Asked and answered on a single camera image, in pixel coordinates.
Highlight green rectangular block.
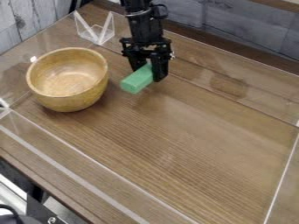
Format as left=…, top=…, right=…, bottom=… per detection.
left=120, top=64, right=153, bottom=95

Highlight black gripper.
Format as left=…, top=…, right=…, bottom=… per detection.
left=120, top=0, right=172, bottom=82

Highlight black cable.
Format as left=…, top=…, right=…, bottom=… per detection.
left=0, top=204, right=21, bottom=224

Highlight wooden bowl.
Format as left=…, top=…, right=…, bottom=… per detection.
left=25, top=47, right=108, bottom=112

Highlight clear acrylic tray walls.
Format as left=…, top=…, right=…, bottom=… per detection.
left=0, top=17, right=299, bottom=224

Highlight black metal bracket with screw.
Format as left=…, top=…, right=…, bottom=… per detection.
left=24, top=193, right=80, bottom=224

